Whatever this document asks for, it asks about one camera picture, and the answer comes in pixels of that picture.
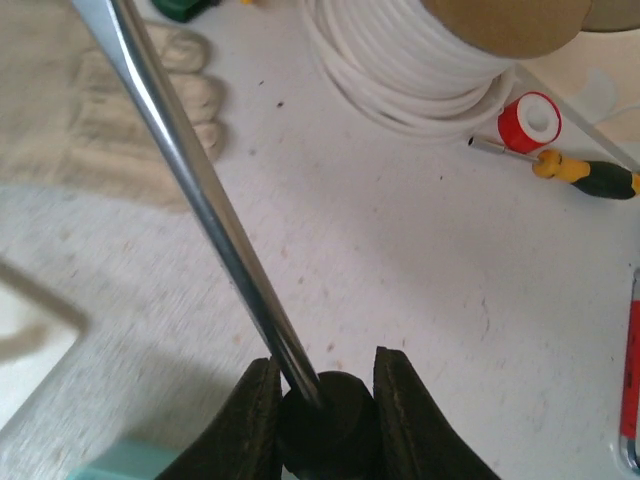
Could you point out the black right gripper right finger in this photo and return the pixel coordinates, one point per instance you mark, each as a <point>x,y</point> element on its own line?
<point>418,442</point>

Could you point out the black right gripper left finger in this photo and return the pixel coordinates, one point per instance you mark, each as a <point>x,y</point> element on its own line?
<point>240,442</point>

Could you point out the black orange flathead screwdriver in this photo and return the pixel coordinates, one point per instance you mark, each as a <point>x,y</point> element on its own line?
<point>327,422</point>

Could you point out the teal spring tray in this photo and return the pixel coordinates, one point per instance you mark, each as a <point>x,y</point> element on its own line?
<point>126,459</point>

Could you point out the yellow black screwdriver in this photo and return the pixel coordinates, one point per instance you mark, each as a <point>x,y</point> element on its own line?
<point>600,179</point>

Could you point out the red white tape roll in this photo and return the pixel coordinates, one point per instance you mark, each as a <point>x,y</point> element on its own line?
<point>530,122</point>

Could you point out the beige work glove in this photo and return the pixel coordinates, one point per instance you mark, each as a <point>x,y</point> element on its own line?
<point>66,120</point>

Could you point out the green storage bin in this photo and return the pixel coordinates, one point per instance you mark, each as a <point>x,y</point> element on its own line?
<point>184,11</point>

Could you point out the red handled hex key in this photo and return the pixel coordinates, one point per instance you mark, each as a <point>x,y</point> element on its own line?
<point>629,414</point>

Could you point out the white peg base plate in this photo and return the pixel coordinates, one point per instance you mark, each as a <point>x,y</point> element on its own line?
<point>38,329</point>

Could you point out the white cable spool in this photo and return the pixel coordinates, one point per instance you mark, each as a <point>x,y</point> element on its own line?
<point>433,71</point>

